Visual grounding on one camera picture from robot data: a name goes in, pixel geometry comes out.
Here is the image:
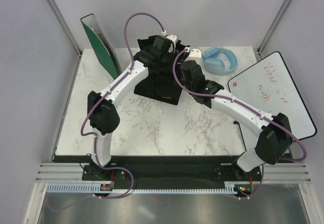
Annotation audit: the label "black canvas bag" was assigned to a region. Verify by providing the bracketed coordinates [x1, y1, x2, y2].
[134, 35, 186, 105]

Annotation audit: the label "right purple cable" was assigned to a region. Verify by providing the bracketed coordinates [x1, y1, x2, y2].
[172, 47, 308, 201]

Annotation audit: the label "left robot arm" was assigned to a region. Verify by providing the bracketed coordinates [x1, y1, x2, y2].
[81, 35, 178, 168]

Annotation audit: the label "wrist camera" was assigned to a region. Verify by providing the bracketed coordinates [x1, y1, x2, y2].
[161, 30, 178, 53]
[187, 48, 202, 60]

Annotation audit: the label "white cable duct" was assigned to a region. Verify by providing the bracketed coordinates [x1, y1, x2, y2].
[47, 182, 250, 195]

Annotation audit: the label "aluminium frame post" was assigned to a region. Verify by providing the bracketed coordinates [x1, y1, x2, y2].
[254, 0, 292, 58]
[35, 0, 83, 56]

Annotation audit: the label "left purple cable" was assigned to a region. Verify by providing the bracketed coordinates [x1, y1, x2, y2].
[47, 12, 168, 212]

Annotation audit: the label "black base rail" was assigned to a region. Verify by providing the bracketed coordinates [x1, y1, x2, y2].
[54, 156, 262, 189]

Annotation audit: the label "left aluminium frame post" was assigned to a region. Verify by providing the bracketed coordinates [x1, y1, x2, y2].
[35, 0, 83, 56]

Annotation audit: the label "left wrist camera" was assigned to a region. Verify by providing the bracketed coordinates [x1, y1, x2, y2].
[161, 30, 178, 53]

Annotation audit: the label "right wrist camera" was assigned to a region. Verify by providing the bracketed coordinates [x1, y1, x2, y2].
[187, 48, 202, 60]

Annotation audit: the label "light blue headphones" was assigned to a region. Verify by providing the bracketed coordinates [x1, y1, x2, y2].
[202, 47, 238, 76]

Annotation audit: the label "green file holder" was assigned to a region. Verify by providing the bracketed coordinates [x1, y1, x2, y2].
[80, 14, 122, 79]

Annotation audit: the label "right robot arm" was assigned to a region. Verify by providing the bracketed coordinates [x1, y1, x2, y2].
[179, 60, 292, 172]

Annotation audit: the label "purple cable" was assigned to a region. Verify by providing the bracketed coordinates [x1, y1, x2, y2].
[47, 12, 168, 212]
[172, 47, 308, 201]

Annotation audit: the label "right aluminium frame post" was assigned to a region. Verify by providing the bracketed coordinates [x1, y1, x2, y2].
[254, 0, 292, 58]

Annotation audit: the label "whiteboard with red writing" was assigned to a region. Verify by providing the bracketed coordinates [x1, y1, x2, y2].
[227, 51, 317, 140]

